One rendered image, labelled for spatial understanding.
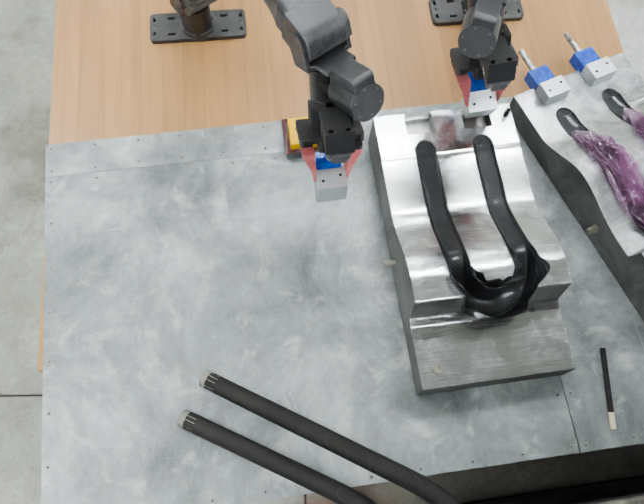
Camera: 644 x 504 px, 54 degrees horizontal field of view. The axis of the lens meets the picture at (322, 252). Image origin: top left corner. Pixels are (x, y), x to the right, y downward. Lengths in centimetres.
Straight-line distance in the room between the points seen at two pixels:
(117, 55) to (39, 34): 120
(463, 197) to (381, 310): 25
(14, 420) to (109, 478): 97
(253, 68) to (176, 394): 67
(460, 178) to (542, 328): 30
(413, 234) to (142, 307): 49
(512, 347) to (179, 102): 79
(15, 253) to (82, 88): 92
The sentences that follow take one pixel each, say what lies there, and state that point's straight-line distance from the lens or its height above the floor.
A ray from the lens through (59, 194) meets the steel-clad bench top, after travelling 130.
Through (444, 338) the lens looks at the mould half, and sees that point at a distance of 109.
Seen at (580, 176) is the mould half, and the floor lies 89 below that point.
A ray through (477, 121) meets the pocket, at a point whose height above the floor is 86.
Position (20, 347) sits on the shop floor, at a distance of 211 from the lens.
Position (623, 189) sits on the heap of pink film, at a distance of 125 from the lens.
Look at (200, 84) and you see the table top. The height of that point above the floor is 80.
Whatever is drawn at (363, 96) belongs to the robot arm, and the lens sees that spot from 90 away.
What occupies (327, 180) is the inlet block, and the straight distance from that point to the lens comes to 106.
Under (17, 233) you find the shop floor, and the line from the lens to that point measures 224.
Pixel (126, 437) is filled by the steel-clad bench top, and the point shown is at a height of 80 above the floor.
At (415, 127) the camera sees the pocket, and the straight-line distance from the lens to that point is 124.
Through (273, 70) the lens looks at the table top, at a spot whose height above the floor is 80.
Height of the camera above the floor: 190
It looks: 69 degrees down
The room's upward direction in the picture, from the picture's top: 5 degrees clockwise
